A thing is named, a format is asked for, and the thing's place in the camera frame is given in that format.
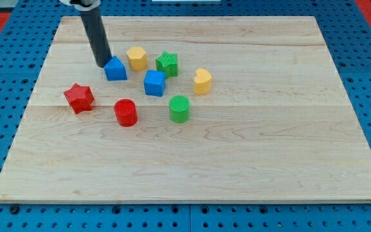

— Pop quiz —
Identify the yellow heart block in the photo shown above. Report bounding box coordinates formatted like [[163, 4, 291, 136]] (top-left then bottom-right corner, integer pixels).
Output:
[[194, 68, 213, 95]]

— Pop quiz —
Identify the green star block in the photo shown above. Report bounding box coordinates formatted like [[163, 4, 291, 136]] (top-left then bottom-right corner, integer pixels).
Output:
[[155, 52, 178, 79]]

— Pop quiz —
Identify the red star block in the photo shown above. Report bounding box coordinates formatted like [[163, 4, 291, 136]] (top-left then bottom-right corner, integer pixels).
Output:
[[64, 83, 94, 114]]

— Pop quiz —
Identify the green cylinder block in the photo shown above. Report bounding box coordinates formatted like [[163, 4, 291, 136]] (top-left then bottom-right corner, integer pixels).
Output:
[[169, 95, 190, 123]]

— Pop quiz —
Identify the light wooden board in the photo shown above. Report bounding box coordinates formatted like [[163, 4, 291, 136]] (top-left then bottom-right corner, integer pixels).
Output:
[[0, 16, 371, 204]]

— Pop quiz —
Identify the blue cube block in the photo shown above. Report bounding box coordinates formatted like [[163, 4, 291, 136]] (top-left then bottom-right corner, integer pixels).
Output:
[[143, 70, 166, 97]]

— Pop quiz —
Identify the red cylinder block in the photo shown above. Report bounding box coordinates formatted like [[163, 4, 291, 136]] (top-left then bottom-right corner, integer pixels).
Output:
[[113, 99, 138, 127]]

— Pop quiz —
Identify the yellow hexagon block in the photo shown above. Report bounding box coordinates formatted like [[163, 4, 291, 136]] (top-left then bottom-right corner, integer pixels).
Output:
[[126, 46, 148, 72]]

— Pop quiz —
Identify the blue triangular prism block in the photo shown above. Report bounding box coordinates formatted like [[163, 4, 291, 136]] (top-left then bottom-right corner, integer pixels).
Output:
[[104, 56, 128, 81]]

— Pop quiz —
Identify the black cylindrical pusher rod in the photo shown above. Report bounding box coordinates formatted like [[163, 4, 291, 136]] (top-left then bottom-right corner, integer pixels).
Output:
[[80, 1, 112, 68]]

